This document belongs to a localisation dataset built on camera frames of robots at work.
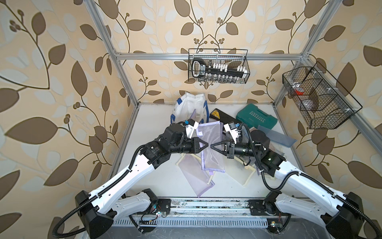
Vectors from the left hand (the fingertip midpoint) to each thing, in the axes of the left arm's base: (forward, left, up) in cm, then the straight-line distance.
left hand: (206, 143), depth 65 cm
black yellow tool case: (+38, -17, -28) cm, 50 cm away
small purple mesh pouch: (-7, +2, -29) cm, 30 cm away
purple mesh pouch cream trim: (+32, +7, -18) cm, 38 cm away
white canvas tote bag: (+40, +9, -19) cm, 46 cm away
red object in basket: (+30, -52, +5) cm, 60 cm away
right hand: (-1, -2, -1) cm, 2 cm away
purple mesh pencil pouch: (+4, -2, +3) cm, 5 cm away
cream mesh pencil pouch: (-1, -20, -29) cm, 35 cm away
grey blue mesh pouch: (+21, -51, -27) cm, 61 cm away
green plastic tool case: (+38, -36, -24) cm, 58 cm away
